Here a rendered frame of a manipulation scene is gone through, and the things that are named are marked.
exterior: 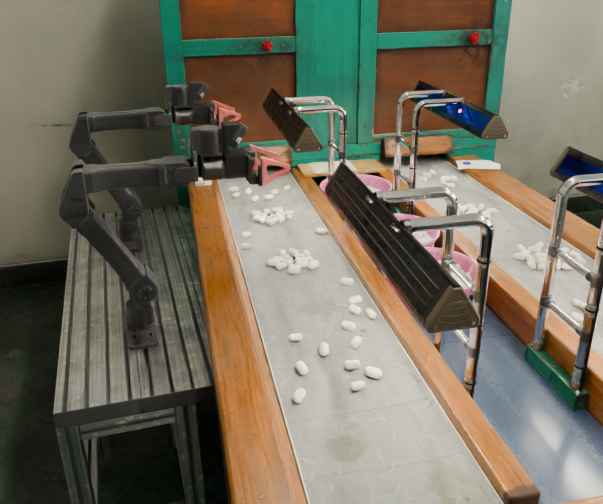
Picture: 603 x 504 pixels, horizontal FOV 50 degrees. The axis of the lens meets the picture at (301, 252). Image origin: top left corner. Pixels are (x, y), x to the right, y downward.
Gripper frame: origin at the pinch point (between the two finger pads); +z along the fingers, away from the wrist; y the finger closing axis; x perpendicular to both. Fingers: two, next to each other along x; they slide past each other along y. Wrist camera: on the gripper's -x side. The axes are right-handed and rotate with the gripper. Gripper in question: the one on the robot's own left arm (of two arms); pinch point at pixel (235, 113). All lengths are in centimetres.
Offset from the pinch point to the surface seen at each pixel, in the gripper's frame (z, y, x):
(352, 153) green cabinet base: 54, 33, 26
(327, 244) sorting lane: 19, -39, 33
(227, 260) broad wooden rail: -13, -47, 31
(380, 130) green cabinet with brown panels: 66, 33, 18
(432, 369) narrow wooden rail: 18, -111, 31
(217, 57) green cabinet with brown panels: 1.2, 38.2, -13.0
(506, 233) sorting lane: 75, -48, 32
